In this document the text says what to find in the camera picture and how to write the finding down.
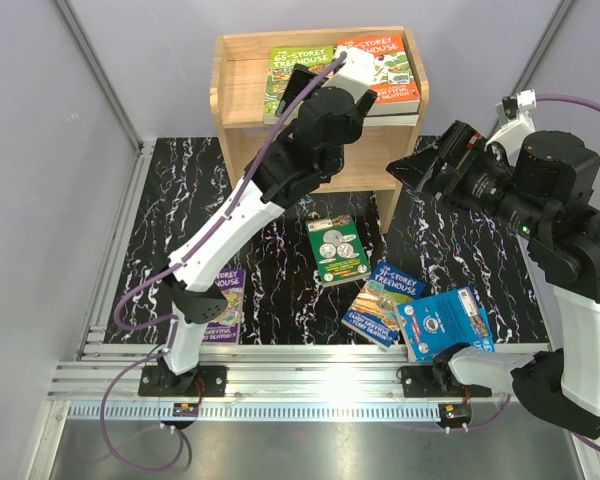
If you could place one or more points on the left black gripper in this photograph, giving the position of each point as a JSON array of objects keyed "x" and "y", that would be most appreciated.
[{"x": 302, "y": 84}]

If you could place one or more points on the black marble pattern mat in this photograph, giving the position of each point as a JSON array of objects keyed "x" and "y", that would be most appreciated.
[{"x": 284, "y": 303}]

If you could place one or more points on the light blue paperback book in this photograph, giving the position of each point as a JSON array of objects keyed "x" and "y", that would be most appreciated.
[{"x": 432, "y": 324}]

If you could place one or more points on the green 65-Storey Treehouse book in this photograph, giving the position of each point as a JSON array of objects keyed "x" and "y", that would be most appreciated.
[{"x": 281, "y": 64}]

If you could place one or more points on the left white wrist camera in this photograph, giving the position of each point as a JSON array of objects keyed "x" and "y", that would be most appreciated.
[{"x": 356, "y": 74}]

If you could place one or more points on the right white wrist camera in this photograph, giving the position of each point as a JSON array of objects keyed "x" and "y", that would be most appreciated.
[{"x": 515, "y": 124}]

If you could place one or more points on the dark Tale of Two Cities book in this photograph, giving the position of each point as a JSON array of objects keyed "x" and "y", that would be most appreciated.
[{"x": 406, "y": 117}]

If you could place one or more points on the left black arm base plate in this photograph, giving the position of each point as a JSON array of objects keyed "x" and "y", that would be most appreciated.
[{"x": 205, "y": 380}]

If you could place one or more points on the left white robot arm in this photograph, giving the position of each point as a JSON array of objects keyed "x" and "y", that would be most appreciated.
[{"x": 322, "y": 119}]

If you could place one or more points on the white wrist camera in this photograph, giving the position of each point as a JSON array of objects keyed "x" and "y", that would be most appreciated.
[
  {"x": 356, "y": 74},
  {"x": 515, "y": 124}
]

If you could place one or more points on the purple 52-Storey Treehouse book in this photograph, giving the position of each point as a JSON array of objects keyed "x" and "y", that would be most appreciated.
[{"x": 226, "y": 328}]

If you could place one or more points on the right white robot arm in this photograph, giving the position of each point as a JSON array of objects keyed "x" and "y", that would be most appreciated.
[{"x": 538, "y": 186}]

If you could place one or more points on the blue Storey Treehouse book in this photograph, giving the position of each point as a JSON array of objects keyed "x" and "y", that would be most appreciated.
[{"x": 483, "y": 335}]

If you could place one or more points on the dark blue 91-Storey Treehouse book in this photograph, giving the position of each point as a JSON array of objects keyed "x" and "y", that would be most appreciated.
[{"x": 372, "y": 313}]

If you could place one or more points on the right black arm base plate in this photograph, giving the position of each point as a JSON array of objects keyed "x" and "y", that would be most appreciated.
[{"x": 418, "y": 381}]

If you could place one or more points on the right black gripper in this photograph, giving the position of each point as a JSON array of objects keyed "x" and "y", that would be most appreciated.
[{"x": 465, "y": 150}]

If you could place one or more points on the orange 78-Storey Treehouse book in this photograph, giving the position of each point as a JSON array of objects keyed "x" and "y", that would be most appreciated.
[{"x": 394, "y": 82}]

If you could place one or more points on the green coin cover book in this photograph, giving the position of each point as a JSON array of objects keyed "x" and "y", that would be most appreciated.
[{"x": 338, "y": 250}]

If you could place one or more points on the aluminium rail frame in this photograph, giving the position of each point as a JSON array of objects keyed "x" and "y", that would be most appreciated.
[{"x": 289, "y": 412}]

